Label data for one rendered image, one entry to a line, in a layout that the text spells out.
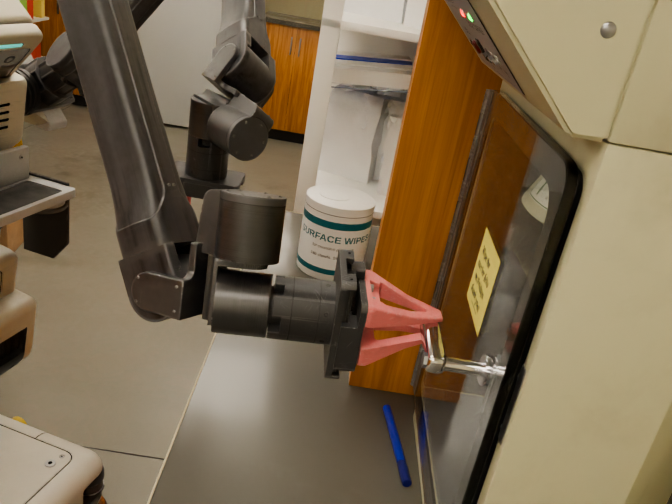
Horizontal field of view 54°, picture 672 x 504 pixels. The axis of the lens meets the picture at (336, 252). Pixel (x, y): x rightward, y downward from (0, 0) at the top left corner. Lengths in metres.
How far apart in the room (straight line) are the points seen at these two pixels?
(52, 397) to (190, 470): 1.68
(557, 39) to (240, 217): 0.28
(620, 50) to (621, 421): 0.27
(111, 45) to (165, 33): 4.88
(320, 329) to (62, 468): 1.27
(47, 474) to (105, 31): 1.28
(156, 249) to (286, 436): 0.35
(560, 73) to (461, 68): 0.37
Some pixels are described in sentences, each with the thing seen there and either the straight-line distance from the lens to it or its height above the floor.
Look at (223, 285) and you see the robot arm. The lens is 0.56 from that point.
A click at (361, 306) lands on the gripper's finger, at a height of 1.23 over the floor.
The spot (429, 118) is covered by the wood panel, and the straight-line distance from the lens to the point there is 0.80.
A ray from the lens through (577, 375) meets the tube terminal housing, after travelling 0.52.
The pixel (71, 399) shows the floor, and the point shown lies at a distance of 2.43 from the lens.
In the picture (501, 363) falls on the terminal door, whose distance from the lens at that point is 0.52.
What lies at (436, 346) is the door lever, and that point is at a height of 1.21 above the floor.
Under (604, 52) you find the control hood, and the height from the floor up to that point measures 1.46.
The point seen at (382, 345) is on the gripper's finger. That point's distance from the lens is 0.58.
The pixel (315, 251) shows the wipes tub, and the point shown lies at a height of 0.99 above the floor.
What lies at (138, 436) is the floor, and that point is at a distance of 2.27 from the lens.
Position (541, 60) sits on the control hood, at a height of 1.45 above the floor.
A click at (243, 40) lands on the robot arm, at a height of 1.37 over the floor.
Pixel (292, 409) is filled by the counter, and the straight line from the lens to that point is 0.89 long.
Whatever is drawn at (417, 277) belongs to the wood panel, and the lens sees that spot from 0.87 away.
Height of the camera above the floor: 1.49
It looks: 24 degrees down
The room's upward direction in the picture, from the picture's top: 10 degrees clockwise
